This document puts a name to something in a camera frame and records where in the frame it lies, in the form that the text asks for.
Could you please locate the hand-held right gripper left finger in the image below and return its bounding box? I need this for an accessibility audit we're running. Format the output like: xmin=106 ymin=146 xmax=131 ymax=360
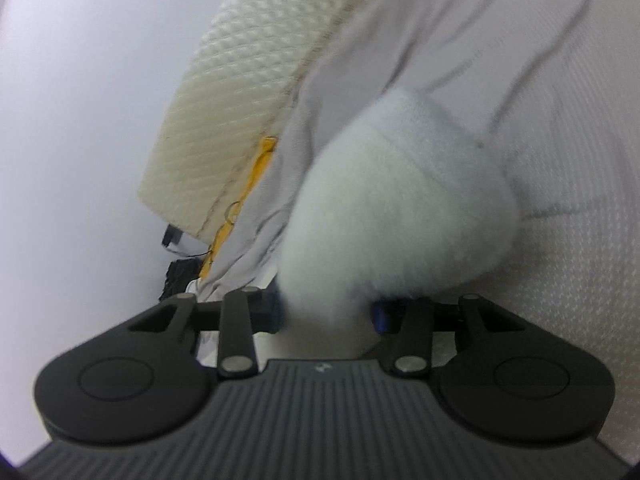
xmin=127 ymin=285 xmax=284 ymax=379

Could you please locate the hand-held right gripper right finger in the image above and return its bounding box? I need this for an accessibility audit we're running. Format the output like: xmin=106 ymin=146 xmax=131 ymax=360
xmin=372 ymin=292 xmax=527 ymax=379

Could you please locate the white fleece sweater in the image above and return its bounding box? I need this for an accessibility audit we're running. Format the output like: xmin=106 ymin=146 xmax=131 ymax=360
xmin=277 ymin=87 xmax=519 ymax=361

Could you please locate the black cloth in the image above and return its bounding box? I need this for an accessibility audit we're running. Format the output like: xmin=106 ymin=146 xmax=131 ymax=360
xmin=160 ymin=259 xmax=202 ymax=302

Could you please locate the yellow pillow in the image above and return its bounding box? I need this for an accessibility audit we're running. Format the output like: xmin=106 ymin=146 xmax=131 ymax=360
xmin=199 ymin=135 xmax=279 ymax=279

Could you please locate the white patterned bedsheet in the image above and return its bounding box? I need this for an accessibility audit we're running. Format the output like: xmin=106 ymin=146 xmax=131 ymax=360
xmin=350 ymin=0 xmax=640 ymax=461

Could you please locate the cream quilted mattress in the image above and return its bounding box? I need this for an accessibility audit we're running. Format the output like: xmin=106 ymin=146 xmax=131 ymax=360
xmin=137 ymin=0 xmax=401 ymax=242

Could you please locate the thin black cable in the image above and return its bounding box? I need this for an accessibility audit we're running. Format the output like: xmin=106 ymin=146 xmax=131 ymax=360
xmin=204 ymin=199 xmax=243 ymax=262

